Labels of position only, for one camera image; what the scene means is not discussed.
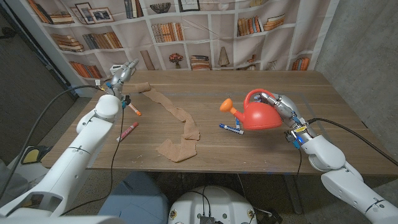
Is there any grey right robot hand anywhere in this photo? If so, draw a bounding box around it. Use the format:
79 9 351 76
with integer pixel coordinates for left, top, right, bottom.
253 92 317 144

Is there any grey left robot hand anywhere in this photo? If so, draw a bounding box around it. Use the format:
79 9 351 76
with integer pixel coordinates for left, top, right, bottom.
105 58 140 96

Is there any red watering can orange spout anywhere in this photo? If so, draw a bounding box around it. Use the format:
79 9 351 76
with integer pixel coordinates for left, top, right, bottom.
219 88 283 131

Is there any white pen dark blue cap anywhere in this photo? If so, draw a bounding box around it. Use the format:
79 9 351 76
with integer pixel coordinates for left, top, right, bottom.
218 123 244 136

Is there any tan adhesive wrap strip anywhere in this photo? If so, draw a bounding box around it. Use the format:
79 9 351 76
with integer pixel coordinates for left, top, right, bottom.
136 82 201 163

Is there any orange marker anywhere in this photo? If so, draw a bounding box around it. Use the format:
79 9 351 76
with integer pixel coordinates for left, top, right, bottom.
127 102 142 117

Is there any red marker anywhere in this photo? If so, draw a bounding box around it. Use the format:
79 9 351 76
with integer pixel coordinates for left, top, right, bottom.
116 121 140 142

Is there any grey table leg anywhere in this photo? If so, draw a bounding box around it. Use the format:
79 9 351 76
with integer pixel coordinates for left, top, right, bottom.
282 174 304 215

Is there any dark perforated panel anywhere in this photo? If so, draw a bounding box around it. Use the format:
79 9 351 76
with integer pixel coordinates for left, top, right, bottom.
0 4 78 158

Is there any printed bookshelf backdrop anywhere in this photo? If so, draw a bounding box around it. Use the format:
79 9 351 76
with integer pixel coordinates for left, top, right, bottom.
26 0 340 94

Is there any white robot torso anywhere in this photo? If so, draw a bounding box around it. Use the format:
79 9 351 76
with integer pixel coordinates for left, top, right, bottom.
167 185 258 224

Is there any yellow black foot pedal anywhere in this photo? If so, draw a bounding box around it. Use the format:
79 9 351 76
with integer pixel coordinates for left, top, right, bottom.
20 146 53 166

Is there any blue grey base cover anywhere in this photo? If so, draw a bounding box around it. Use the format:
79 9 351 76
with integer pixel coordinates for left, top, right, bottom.
98 172 170 224

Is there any white floor board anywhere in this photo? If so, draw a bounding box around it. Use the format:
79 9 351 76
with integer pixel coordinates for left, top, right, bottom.
6 147 50 203

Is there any person in grey trousers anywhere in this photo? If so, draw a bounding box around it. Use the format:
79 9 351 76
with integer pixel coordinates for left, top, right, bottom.
0 160 29 203

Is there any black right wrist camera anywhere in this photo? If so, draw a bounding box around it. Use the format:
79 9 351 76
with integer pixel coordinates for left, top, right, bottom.
284 130 302 149

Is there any right arm thick black cable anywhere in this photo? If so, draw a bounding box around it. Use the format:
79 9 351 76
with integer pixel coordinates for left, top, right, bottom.
306 117 398 167

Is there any arm thick black cable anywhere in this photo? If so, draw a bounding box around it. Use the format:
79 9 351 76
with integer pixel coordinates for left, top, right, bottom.
0 85 106 202
306 117 398 167

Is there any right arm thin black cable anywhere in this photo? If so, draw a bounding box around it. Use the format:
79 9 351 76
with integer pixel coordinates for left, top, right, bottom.
295 148 303 180

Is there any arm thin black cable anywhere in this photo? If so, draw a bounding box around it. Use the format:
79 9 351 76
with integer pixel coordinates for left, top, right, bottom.
58 105 126 217
295 148 303 180

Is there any left arm thick black cable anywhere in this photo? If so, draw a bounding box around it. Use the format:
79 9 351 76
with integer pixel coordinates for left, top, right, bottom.
0 85 106 202

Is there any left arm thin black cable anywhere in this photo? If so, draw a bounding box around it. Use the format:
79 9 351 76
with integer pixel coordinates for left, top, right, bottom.
58 105 126 217

